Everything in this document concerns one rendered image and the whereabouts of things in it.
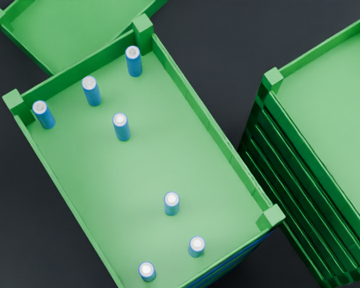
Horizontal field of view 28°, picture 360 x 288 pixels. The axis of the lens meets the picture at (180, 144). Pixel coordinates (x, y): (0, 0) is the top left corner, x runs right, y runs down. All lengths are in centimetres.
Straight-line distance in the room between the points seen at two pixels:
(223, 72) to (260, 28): 12
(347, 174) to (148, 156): 28
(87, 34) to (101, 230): 68
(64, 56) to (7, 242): 39
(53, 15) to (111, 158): 66
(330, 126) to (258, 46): 50
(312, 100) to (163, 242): 31
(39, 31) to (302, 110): 67
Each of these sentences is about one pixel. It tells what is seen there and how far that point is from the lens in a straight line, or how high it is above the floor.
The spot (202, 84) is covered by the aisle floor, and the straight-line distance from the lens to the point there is 145.
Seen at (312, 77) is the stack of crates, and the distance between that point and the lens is 104.
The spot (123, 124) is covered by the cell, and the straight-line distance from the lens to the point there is 85.
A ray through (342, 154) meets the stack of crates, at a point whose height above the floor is 40.
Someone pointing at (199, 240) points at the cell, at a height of 55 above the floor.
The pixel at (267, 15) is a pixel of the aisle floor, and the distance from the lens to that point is 152.
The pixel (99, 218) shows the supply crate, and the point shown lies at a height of 48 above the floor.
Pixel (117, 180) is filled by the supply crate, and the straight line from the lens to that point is 90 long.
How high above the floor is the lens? 136
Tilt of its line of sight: 75 degrees down
